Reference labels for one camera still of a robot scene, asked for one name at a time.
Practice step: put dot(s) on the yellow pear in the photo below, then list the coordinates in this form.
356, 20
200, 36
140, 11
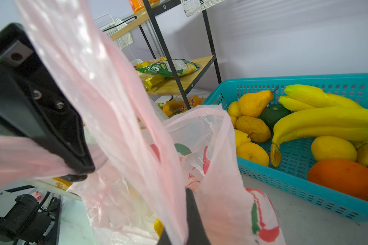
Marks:
253, 104

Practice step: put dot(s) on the white mesh two-tier rack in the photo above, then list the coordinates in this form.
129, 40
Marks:
110, 26

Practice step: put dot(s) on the green snack bag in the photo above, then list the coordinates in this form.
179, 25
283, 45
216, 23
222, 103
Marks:
183, 67

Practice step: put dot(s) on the orange snack bag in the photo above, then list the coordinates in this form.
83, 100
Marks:
178, 106

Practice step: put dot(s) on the yellow chips bag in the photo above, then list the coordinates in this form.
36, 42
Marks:
150, 81

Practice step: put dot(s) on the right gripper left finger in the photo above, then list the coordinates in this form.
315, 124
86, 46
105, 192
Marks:
32, 105

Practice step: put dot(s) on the orange fruit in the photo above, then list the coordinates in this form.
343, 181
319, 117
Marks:
341, 175

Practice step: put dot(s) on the dark green round fruit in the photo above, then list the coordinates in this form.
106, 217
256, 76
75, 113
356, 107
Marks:
272, 114

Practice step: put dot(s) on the wooden three-tier shelf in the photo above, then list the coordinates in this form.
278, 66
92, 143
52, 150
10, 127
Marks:
174, 85

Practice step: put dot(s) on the white wire wall basket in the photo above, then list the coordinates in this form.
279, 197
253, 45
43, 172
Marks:
195, 6

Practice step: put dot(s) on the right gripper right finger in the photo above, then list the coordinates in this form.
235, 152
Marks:
197, 234

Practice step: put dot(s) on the teal plastic fruit basket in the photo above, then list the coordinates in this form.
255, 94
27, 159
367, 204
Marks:
291, 175

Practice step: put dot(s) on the pink plastic grocery bag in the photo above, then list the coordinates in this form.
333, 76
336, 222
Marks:
105, 89

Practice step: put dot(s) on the yellow banana bunch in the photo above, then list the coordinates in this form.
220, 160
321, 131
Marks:
329, 115

